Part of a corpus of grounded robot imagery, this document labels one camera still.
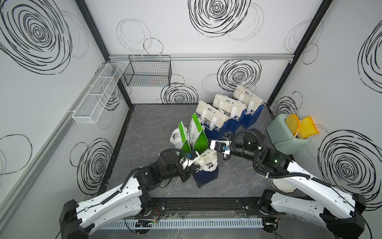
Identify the blue beige takeout bag front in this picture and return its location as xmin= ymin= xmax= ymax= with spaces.
xmin=191 ymin=149 xmax=219 ymax=188

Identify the green white bag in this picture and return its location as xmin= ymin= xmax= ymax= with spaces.
xmin=170 ymin=121 xmax=192 ymax=153
xmin=188 ymin=113 xmax=208 ymax=154

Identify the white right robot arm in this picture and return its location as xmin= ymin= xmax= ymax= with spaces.
xmin=226 ymin=129 xmax=368 ymax=239

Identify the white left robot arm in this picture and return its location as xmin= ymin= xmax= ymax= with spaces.
xmin=57 ymin=148 xmax=200 ymax=239

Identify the blue beige bag first row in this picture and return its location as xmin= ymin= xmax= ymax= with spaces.
xmin=196 ymin=101 xmax=229 ymax=139

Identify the blue beige bag middle row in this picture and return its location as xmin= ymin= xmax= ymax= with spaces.
xmin=213 ymin=94 xmax=247 ymax=133

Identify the blue beige bag back row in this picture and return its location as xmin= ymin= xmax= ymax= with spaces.
xmin=232 ymin=85 xmax=264 ymax=129

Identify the clear wine glass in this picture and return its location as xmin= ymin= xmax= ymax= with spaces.
xmin=254 ymin=173 xmax=270 ymax=187

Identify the white scalloped plate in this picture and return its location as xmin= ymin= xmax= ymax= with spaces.
xmin=272 ymin=179 xmax=297 ymax=194

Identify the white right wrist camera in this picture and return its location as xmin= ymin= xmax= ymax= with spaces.
xmin=210 ymin=140 xmax=231 ymax=160

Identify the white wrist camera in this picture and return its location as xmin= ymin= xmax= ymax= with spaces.
xmin=210 ymin=140 xmax=231 ymax=160
xmin=182 ymin=151 xmax=200 ymax=169

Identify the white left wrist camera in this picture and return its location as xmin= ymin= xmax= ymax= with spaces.
xmin=182 ymin=151 xmax=200 ymax=169

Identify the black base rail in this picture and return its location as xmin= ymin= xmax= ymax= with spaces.
xmin=152 ymin=197 xmax=278 ymax=217

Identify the grey slotted cable duct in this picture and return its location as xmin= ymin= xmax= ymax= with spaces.
xmin=102 ymin=218 xmax=264 ymax=230

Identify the aluminium wall rail back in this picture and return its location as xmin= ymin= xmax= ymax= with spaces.
xmin=109 ymin=53 xmax=294 ymax=62

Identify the aluminium wall rail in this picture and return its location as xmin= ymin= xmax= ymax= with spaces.
xmin=109 ymin=53 xmax=294 ymax=62
xmin=1 ymin=59 xmax=110 ymax=231

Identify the black wire basket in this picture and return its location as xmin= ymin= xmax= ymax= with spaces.
xmin=123 ymin=55 xmax=172 ymax=87

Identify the white wire shelf basket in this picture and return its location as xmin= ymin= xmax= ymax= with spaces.
xmin=72 ymin=63 xmax=122 ymax=124

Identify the aluminium wall rail left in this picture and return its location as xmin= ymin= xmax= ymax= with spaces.
xmin=1 ymin=59 xmax=110 ymax=231

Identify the black corner frame post right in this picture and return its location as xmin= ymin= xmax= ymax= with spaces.
xmin=267 ymin=0 xmax=333 ymax=107

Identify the black corner frame post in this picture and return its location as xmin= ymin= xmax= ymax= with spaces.
xmin=75 ymin=0 xmax=134 ymax=110
xmin=267 ymin=0 xmax=333 ymax=107

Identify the black corner frame post left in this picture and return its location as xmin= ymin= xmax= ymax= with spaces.
xmin=75 ymin=0 xmax=134 ymax=110

